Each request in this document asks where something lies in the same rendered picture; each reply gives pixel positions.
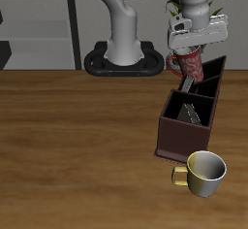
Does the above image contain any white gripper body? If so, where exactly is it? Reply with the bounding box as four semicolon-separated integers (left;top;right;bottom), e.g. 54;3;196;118
167;14;230;50

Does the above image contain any red patterned mug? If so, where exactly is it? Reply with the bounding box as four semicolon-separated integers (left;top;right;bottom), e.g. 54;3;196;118
166;46;205;84

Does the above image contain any dark book with grey pages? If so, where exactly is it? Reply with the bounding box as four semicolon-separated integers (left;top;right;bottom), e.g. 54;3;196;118
179;75;196;93

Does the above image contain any black book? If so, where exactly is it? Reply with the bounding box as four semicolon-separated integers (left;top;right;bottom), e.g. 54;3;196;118
175;102;203;126

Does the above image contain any dark brown desk caddy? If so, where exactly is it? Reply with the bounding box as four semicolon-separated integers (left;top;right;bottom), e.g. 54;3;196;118
153;54;228;165

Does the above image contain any yellow and white mug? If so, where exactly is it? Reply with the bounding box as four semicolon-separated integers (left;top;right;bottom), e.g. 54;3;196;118
170;150;228;199

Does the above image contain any green pot plant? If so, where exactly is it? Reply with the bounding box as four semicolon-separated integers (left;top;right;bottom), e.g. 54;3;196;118
164;0;231;73

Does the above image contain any grey shelf unit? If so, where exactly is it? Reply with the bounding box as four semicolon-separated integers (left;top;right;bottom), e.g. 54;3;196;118
0;0;82;71

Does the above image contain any black angular object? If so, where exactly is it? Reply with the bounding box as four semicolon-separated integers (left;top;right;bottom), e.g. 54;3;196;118
0;40;13;71

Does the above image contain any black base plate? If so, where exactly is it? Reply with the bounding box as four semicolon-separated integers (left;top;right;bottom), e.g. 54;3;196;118
83;40;166;78

